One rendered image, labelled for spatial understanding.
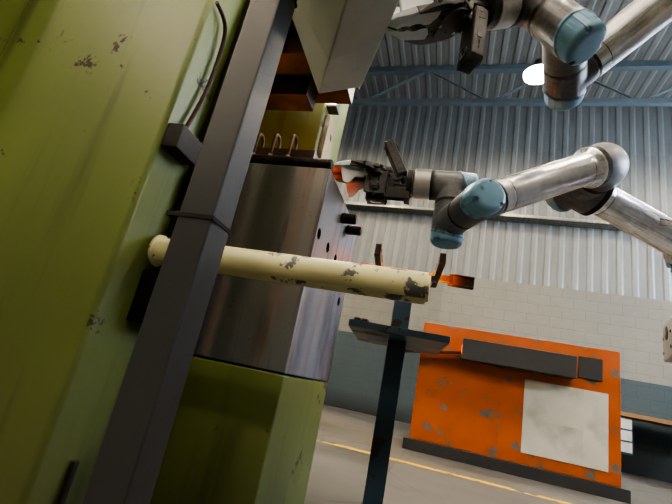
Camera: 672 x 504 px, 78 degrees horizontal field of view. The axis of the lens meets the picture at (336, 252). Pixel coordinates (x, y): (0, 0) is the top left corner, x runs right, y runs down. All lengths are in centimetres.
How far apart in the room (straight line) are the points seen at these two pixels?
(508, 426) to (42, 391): 412
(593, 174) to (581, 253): 830
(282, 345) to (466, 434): 373
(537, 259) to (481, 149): 279
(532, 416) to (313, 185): 385
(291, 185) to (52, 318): 51
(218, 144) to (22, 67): 65
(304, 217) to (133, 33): 47
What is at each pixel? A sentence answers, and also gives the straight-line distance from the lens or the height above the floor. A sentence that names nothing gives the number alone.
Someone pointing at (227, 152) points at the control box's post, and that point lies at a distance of 46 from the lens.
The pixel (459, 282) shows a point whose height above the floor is 92.
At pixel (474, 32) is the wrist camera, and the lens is 80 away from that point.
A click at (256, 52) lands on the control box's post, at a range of 53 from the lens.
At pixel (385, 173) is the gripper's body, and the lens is 105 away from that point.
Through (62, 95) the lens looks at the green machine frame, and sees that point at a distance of 94.
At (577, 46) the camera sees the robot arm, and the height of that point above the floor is 106.
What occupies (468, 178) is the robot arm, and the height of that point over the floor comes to 98.
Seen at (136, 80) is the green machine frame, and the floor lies 90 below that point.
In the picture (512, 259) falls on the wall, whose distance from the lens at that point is 906.
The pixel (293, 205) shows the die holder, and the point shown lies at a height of 82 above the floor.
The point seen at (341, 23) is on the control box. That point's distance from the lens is 63.
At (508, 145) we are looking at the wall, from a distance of 1024.
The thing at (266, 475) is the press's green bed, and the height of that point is 29.
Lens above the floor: 47
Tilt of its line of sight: 17 degrees up
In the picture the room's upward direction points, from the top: 12 degrees clockwise
